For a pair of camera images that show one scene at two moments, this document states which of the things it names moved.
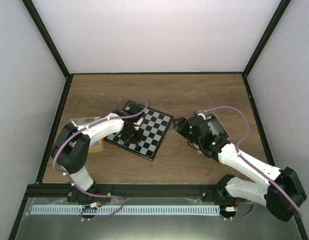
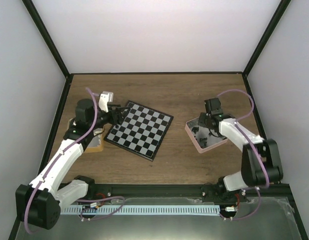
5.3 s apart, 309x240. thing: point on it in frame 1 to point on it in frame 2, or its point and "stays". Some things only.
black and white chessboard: [155, 125] stays
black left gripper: [135, 141] to [120, 119]
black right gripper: [179, 128] to [201, 121]
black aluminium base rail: [128, 190] stays
